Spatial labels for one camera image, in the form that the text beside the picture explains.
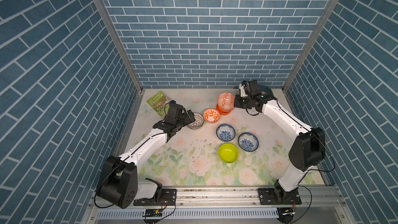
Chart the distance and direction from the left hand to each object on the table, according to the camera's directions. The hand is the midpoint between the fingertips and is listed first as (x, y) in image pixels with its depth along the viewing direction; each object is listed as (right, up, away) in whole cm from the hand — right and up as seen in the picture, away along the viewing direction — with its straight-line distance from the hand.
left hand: (192, 116), depth 86 cm
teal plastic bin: (+55, +15, +32) cm, 65 cm away
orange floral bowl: (+11, -1, +16) cm, 20 cm away
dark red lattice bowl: (+3, -4, +13) cm, 14 cm away
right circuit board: (+45, -44, -16) cm, 64 cm away
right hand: (+25, +8, +2) cm, 26 cm away
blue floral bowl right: (+33, -16, +5) cm, 37 cm away
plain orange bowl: (+19, +1, +14) cm, 24 cm away
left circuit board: (-17, -44, -14) cm, 49 cm away
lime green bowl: (+21, -21, +3) cm, 30 cm away
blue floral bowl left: (+20, -11, +10) cm, 25 cm away
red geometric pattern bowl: (+19, +7, +5) cm, 21 cm away
